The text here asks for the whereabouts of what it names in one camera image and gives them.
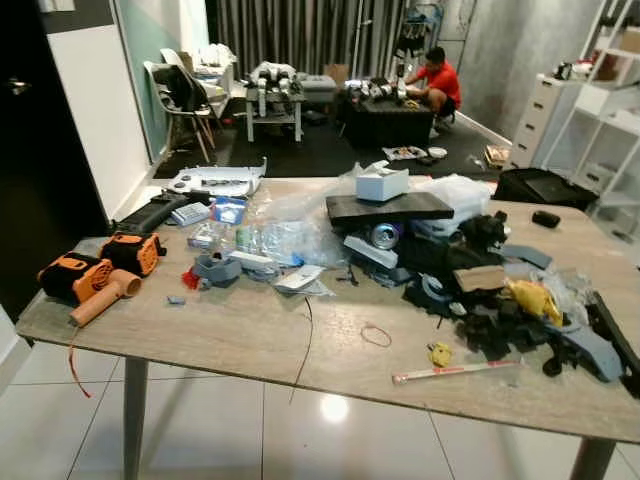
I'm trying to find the long black strip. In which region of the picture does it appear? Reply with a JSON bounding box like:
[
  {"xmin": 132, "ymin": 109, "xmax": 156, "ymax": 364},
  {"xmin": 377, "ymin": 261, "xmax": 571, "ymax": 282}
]
[{"xmin": 588, "ymin": 290, "xmax": 640, "ymax": 399}]

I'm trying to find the black bag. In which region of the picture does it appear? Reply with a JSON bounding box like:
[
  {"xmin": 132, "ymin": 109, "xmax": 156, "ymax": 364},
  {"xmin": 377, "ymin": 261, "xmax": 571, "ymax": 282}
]
[{"xmin": 493, "ymin": 167, "xmax": 601, "ymax": 213}]

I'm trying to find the white open shelf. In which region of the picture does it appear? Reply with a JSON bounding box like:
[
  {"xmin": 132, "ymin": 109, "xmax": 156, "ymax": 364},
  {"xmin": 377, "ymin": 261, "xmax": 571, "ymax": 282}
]
[{"xmin": 550, "ymin": 0, "xmax": 640, "ymax": 241}]

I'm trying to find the grey curved plastic shell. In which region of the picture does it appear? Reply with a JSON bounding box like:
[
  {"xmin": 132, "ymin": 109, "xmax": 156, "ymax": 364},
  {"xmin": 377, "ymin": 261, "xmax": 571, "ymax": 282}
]
[{"xmin": 558, "ymin": 320, "xmax": 623, "ymax": 384}]

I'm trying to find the white drawer cabinet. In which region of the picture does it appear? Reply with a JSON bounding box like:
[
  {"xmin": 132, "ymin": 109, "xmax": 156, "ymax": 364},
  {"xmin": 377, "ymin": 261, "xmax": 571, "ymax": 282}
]
[{"xmin": 510, "ymin": 74, "xmax": 581, "ymax": 171}]

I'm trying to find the brown cardboard piece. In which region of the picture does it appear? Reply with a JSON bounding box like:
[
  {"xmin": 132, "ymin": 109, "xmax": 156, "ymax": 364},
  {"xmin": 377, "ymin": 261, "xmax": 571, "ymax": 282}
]
[{"xmin": 452, "ymin": 264, "xmax": 508, "ymax": 294}]

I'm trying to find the small cardboard box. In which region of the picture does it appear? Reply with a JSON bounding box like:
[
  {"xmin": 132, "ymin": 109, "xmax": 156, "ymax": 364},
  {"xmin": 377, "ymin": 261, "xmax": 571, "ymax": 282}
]
[{"xmin": 484, "ymin": 145, "xmax": 512, "ymax": 167}]

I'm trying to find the pile of black parts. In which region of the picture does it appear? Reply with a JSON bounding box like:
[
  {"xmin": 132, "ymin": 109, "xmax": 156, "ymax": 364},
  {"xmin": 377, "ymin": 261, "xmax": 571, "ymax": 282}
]
[{"xmin": 345, "ymin": 212, "xmax": 640, "ymax": 399}]

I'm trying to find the white plastic bag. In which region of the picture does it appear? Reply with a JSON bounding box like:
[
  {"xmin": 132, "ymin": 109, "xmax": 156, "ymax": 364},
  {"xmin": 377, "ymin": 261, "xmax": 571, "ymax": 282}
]
[{"xmin": 410, "ymin": 174, "xmax": 496, "ymax": 239}]

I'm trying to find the flat black board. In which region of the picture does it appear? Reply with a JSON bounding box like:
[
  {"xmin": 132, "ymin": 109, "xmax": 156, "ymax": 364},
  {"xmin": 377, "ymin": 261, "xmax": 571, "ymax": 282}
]
[{"xmin": 326, "ymin": 192, "xmax": 455, "ymax": 227}]

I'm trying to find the person in red shirt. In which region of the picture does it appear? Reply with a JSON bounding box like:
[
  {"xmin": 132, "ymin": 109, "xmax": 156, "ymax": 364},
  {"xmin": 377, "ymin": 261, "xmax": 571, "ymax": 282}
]
[{"xmin": 404, "ymin": 46, "xmax": 463, "ymax": 119}]

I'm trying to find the silver drink can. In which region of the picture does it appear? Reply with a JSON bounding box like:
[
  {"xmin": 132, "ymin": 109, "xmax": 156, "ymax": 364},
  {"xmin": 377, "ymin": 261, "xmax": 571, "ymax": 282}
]
[{"xmin": 369, "ymin": 222, "xmax": 404, "ymax": 251}]

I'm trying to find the small white box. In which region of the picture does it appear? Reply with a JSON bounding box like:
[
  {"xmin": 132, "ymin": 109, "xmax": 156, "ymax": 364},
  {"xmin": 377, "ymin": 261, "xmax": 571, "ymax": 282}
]
[{"xmin": 355, "ymin": 167, "xmax": 410, "ymax": 203}]

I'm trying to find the low black table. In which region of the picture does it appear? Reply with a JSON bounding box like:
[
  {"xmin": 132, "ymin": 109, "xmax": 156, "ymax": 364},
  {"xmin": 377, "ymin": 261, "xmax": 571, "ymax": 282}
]
[{"xmin": 336, "ymin": 86, "xmax": 435, "ymax": 150}]

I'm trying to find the clear plastic bag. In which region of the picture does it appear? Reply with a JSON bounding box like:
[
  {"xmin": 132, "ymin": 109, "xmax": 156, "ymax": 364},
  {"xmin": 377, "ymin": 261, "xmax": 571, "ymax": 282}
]
[{"xmin": 190, "ymin": 178, "xmax": 351, "ymax": 269}]

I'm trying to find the grey table with robot parts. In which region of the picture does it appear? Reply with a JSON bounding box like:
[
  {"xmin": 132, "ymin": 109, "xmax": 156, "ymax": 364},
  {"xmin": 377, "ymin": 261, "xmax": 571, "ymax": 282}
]
[{"xmin": 243, "ymin": 62, "xmax": 306, "ymax": 143}]

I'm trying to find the striped dark curtain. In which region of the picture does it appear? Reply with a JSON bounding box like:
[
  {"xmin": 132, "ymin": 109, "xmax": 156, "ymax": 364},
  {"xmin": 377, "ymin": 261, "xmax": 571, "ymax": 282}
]
[{"xmin": 205, "ymin": 0, "xmax": 441, "ymax": 79}]

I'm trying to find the wooden table with grey legs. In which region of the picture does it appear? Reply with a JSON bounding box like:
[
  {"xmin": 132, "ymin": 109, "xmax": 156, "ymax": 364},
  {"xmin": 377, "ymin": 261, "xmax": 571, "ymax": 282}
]
[{"xmin": 15, "ymin": 177, "xmax": 640, "ymax": 480}]

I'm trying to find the blue white packet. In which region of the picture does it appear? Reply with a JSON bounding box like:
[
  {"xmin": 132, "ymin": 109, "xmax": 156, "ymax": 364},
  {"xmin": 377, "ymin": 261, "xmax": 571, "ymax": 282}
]
[{"xmin": 211, "ymin": 196, "xmax": 248, "ymax": 227}]

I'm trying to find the grey printed plastic part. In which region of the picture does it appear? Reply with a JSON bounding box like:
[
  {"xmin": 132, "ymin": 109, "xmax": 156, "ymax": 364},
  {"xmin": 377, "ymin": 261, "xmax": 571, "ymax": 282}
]
[{"xmin": 192, "ymin": 254, "xmax": 243, "ymax": 291}]

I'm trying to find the white plastic panel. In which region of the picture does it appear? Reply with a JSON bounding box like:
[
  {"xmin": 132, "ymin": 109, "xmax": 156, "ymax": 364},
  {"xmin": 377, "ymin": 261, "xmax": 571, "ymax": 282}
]
[{"xmin": 165, "ymin": 157, "xmax": 269, "ymax": 198}]

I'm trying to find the grey calculator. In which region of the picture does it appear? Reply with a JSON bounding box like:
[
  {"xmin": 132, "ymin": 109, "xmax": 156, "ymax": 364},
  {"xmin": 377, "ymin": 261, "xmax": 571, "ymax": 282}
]
[{"xmin": 169, "ymin": 201, "xmax": 212, "ymax": 228}]

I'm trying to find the white chair with black jacket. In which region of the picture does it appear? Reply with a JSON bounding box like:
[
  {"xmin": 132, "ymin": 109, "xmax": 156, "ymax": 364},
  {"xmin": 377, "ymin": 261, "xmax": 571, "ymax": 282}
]
[{"xmin": 143, "ymin": 60, "xmax": 223, "ymax": 164}]

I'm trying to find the long black case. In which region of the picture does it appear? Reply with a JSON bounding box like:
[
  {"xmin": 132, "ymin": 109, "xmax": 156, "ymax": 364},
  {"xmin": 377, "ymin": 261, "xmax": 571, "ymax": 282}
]
[{"xmin": 108, "ymin": 190, "xmax": 211, "ymax": 239}]

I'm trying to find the orange black blower tool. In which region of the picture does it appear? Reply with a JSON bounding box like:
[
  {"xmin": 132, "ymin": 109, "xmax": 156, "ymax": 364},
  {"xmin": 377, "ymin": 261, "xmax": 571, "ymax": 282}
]
[
  {"xmin": 37, "ymin": 252, "xmax": 116, "ymax": 306},
  {"xmin": 100, "ymin": 231, "xmax": 167, "ymax": 278}
]

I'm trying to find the tan tube nozzle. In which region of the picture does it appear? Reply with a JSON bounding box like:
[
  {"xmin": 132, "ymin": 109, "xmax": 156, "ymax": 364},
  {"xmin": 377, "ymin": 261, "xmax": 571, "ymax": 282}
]
[{"xmin": 69, "ymin": 270, "xmax": 143, "ymax": 328}]

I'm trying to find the thin black cable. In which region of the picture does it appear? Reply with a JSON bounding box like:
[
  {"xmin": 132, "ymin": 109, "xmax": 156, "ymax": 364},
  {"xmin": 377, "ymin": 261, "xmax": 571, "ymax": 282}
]
[{"xmin": 290, "ymin": 297, "xmax": 316, "ymax": 405}]

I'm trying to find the thin red wire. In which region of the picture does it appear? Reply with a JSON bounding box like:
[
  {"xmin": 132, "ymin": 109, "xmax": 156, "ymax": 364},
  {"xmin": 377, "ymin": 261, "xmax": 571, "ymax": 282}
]
[{"xmin": 67, "ymin": 340, "xmax": 92, "ymax": 399}]

